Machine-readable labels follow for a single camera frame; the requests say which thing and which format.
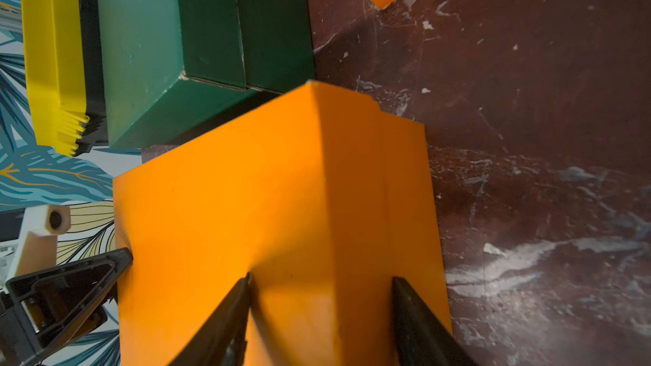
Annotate large orange shoebox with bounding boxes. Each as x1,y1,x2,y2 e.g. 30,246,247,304
114,81,452,365

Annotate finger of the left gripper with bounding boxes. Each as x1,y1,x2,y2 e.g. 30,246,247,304
1,248,133,365

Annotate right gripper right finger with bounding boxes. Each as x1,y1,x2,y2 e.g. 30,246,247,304
392,277,476,366

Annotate green shoebox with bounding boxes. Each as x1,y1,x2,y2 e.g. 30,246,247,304
98,0,315,148

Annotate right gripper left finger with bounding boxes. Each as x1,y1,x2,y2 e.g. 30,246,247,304
169,273,252,366

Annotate yellow black toolbox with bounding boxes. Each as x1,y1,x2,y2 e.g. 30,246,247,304
21,0,109,157

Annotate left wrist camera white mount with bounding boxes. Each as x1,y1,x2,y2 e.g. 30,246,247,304
1,205,71,289

